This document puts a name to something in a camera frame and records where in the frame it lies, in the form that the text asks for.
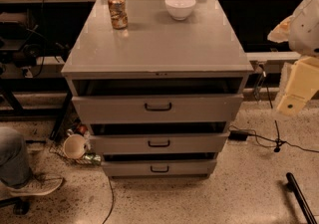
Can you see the grey drawer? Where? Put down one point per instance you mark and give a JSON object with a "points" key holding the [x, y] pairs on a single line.
{"points": [[159, 168], [158, 143], [157, 109]]}

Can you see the grey metal drawer cabinet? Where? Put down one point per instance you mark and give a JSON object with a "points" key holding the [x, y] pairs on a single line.
{"points": [[157, 56]]}

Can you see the black tube bottom right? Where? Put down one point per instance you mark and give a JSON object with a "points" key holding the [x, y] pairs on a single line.
{"points": [[295, 189]]}

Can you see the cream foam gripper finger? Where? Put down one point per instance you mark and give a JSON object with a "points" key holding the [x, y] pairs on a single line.
{"points": [[299, 82]]}

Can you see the white ceramic bowl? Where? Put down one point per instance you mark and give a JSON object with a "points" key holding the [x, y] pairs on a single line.
{"points": [[180, 9]]}

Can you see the person's leg in jeans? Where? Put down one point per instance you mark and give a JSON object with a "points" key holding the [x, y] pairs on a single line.
{"points": [[15, 171]]}

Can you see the orange crushed soda can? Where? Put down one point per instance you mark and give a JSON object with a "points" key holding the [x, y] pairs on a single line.
{"points": [[119, 17]]}

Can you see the dark machinery on left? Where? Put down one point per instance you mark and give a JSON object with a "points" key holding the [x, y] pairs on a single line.
{"points": [[23, 46]]}

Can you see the grey middle drawer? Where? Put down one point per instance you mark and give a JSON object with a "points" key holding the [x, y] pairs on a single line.
{"points": [[158, 143]]}

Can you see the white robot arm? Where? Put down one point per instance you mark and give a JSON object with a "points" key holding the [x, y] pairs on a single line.
{"points": [[300, 30]]}

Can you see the black office chair base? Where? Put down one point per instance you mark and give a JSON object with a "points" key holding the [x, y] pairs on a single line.
{"points": [[20, 207]]}

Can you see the grey sneaker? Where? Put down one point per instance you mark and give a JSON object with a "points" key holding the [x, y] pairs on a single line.
{"points": [[38, 186]]}

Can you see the grey bottom drawer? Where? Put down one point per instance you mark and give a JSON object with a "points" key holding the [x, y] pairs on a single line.
{"points": [[159, 168]]}

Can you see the grey top drawer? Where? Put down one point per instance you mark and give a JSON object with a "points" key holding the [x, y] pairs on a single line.
{"points": [[157, 109]]}

